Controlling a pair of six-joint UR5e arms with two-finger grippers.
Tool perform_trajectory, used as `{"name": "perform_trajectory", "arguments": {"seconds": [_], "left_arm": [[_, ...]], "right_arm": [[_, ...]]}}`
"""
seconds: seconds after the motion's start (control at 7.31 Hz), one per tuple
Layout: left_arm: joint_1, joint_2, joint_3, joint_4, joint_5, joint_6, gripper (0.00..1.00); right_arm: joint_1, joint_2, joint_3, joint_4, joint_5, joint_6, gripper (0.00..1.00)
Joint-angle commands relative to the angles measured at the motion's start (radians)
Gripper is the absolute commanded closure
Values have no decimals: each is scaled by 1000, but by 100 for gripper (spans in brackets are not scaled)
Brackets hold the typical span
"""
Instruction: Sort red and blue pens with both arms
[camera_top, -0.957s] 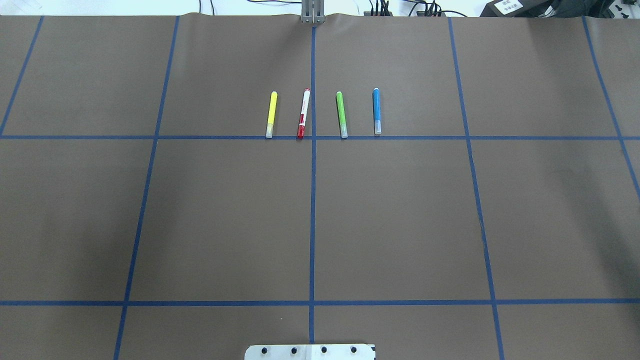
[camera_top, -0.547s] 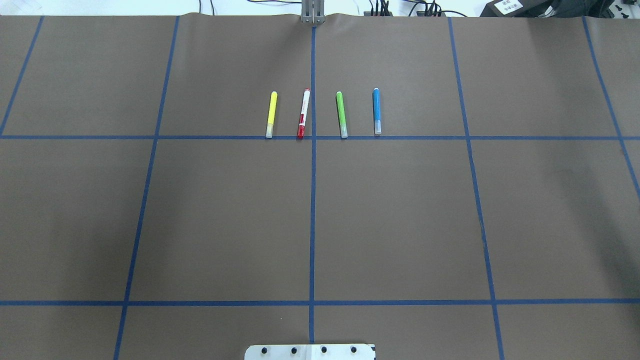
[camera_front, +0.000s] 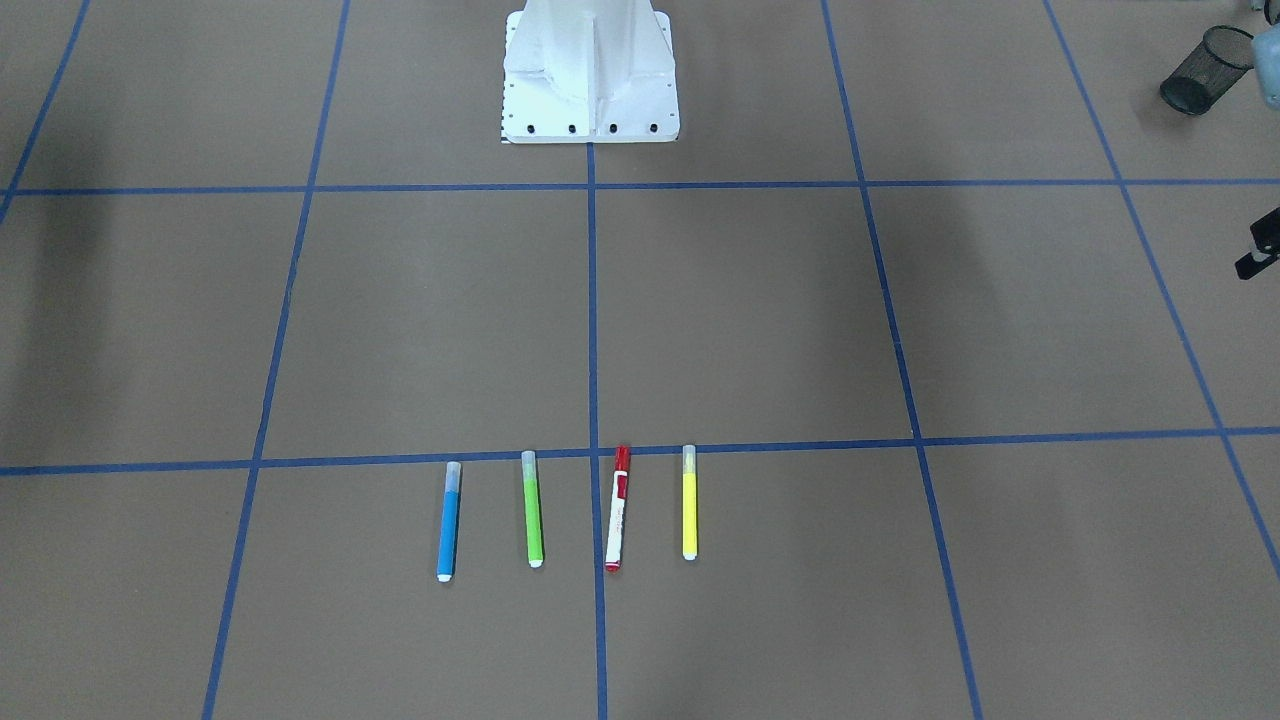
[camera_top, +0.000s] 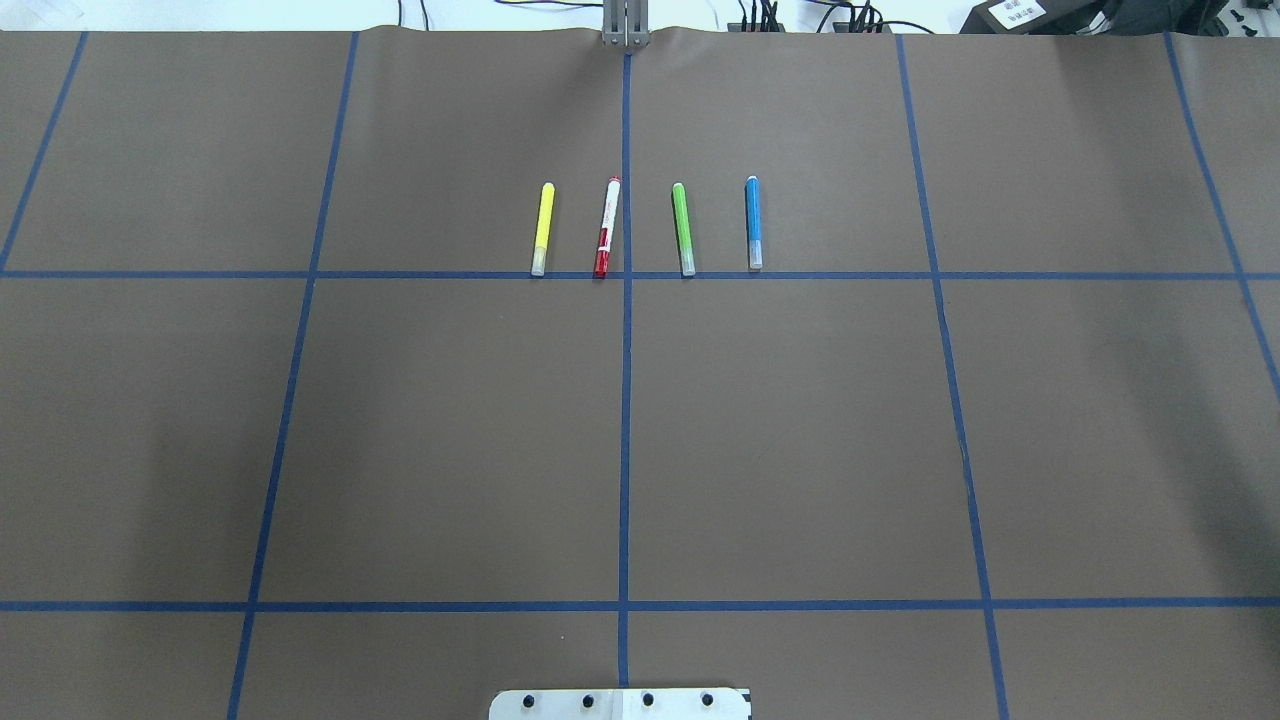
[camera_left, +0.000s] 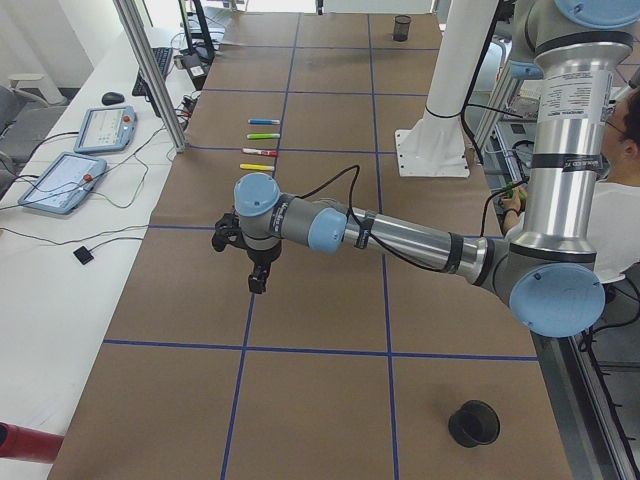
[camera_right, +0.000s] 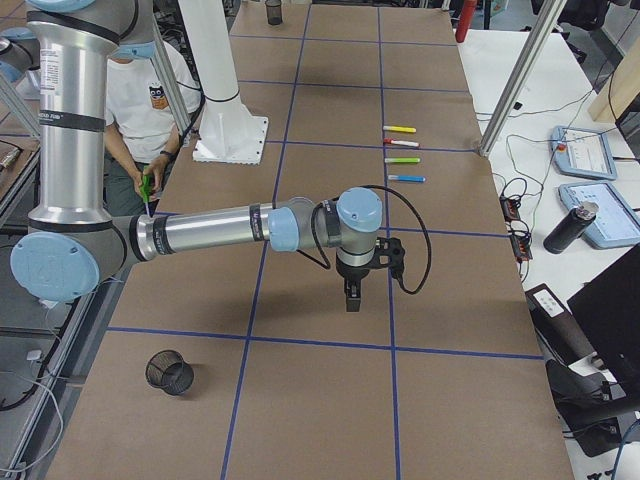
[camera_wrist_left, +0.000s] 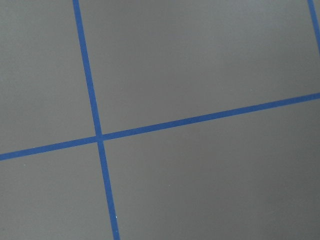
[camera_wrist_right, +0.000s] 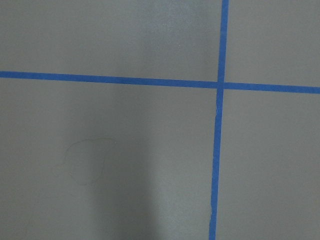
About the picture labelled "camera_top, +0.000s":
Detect red and white marker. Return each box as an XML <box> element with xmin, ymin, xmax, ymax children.
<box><xmin>593</xmin><ymin>176</ymin><xmax>622</xmax><ymax>279</ymax></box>

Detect green marker pen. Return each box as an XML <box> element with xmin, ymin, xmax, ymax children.
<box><xmin>671</xmin><ymin>182</ymin><xmax>696</xmax><ymax>277</ymax></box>

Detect yellow marker pen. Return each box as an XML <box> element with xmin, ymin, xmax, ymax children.
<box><xmin>530</xmin><ymin>182</ymin><xmax>556</xmax><ymax>277</ymax></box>

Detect blue marker pen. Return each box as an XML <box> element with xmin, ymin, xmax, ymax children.
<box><xmin>744</xmin><ymin>176</ymin><xmax>764</xmax><ymax>272</ymax></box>

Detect white mounting plate with holes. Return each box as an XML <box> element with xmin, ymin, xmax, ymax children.
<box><xmin>488</xmin><ymin>687</ymin><xmax>753</xmax><ymax>719</ymax></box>

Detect brown paper table cover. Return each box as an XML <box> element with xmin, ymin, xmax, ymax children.
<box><xmin>3</xmin><ymin>27</ymin><xmax>1277</xmax><ymax>719</ymax></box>

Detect black power adapter with label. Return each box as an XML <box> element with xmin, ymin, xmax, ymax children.
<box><xmin>959</xmin><ymin>1</ymin><xmax>1106</xmax><ymax>35</ymax></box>

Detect aluminium frame post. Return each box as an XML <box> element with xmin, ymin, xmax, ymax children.
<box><xmin>602</xmin><ymin>0</ymin><xmax>650</xmax><ymax>50</ymax></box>

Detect black cables at table edge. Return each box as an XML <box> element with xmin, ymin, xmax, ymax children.
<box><xmin>724</xmin><ymin>0</ymin><xmax>936</xmax><ymax>35</ymax></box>

